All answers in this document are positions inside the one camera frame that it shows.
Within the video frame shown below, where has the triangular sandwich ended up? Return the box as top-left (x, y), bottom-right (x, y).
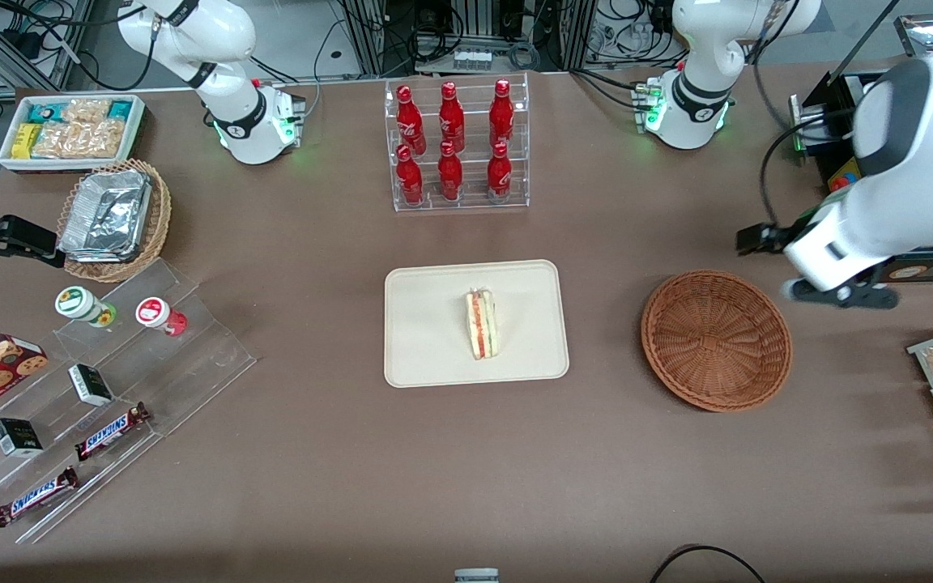
top-left (465, 287), bottom-right (500, 361)

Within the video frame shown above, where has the round brown wicker basket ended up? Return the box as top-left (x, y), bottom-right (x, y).
top-left (641, 270), bottom-right (793, 413)

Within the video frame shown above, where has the light tan wicker basket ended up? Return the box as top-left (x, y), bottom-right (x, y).
top-left (58, 159), bottom-right (173, 283)

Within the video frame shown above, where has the beige rectangular tray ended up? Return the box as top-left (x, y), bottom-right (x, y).
top-left (384, 259), bottom-right (570, 389)

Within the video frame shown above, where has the white plastic snack bin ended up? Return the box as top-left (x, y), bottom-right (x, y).
top-left (0, 94), bottom-right (147, 173)

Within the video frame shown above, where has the aluminium foil container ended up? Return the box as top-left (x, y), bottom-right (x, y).
top-left (59, 170), bottom-right (151, 263)

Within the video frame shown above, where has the green lid yogurt cup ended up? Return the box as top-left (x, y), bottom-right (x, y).
top-left (54, 286), bottom-right (117, 328)

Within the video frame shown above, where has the yellow snack packet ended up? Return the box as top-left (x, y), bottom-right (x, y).
top-left (11, 123), bottom-right (42, 160)

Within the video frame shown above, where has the large clear cracker bag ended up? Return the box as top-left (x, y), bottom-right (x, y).
top-left (31, 121), bottom-right (127, 160)

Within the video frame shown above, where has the small clear cracker bag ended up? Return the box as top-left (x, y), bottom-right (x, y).
top-left (62, 98), bottom-right (111, 125)

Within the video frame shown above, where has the black hot food display machine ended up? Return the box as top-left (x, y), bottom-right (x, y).
top-left (788, 12), bottom-right (933, 283)

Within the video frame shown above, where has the red lid yogurt cup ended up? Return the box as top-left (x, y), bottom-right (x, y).
top-left (135, 297), bottom-right (188, 337)

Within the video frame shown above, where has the small black carton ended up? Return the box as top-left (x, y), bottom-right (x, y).
top-left (68, 364), bottom-right (114, 407)
top-left (0, 418), bottom-right (45, 458)

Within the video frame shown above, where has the clear acrylic step display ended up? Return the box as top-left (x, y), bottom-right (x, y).
top-left (0, 257), bottom-right (258, 545)

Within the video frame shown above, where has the Snickers chocolate bar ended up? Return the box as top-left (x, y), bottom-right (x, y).
top-left (75, 402), bottom-right (151, 462)
top-left (0, 466), bottom-right (79, 528)

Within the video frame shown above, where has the red cola bottle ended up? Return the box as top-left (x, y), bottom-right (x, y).
top-left (437, 141), bottom-right (464, 202)
top-left (396, 84), bottom-right (427, 156)
top-left (396, 144), bottom-right (424, 205)
top-left (438, 81), bottom-right (466, 153)
top-left (487, 141), bottom-right (513, 200)
top-left (489, 79), bottom-right (515, 149)

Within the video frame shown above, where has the clear acrylic bottle rack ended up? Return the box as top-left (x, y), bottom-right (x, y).
top-left (384, 71), bottom-right (530, 213)

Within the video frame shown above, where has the black floor cable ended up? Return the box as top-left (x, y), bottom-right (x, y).
top-left (649, 544), bottom-right (767, 583)

